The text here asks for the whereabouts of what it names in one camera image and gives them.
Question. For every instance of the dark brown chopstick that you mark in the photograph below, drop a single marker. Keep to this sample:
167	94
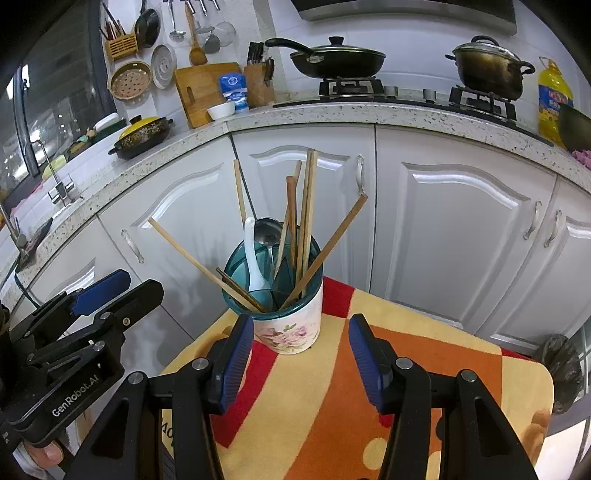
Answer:
292	220

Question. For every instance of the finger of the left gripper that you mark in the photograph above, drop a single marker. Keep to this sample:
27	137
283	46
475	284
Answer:
128	309
90	299

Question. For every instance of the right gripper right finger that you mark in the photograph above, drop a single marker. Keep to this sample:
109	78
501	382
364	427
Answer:
393	384

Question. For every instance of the gas stove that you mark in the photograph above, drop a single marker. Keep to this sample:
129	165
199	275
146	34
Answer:
460	100

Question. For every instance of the speckled stone countertop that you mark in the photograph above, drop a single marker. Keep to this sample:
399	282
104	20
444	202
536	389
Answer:
323	120

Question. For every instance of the left hand fingers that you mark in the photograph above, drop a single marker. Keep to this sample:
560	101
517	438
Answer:
45	457

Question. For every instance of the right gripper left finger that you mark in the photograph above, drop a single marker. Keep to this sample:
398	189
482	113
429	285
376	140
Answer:
211	383

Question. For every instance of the white ceramic soup spoon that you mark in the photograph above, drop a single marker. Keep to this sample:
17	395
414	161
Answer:
256	280

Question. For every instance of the stainless steel spoon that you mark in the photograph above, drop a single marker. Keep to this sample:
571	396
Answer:
267	232

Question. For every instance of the wooden knife block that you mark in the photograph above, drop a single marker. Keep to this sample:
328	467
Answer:
259	71

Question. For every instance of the black frying pan with lid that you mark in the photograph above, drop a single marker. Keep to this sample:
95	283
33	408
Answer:
333	61

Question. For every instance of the light bamboo chopstick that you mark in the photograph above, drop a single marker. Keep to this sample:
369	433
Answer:
300	230
310	211

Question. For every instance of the white kitchen cabinets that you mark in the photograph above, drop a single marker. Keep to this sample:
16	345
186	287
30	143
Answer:
484	230

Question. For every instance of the small metal spoon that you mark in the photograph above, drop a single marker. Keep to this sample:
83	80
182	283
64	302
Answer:
243	298

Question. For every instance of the floral ceramic utensil holder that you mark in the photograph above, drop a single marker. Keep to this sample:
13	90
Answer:
287	329

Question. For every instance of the yellow orange floral blanket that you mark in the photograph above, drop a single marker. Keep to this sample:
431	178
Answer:
307	416

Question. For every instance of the small white bowl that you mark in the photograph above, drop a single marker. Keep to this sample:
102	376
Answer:
221	111

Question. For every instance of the wooden cutting board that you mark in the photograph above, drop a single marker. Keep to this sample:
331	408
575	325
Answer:
198	89

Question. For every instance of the blue white packet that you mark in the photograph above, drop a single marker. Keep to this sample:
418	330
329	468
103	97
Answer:
234	89

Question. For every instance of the brown wooden chopstick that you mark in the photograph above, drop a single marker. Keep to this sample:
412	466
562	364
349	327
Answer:
320	259

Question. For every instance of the round bamboo steamer tray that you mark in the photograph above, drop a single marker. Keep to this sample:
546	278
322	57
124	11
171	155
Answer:
130	80

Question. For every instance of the yellow lidded casserole pot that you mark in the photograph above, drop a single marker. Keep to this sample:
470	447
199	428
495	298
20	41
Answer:
142	135

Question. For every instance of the dark stock pot with lid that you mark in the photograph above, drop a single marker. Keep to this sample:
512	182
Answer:
486	66

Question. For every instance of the bamboo chopstick single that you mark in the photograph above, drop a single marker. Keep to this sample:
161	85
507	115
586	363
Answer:
239	191

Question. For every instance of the yellow cooking oil bottle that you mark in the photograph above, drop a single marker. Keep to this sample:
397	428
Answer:
553	91

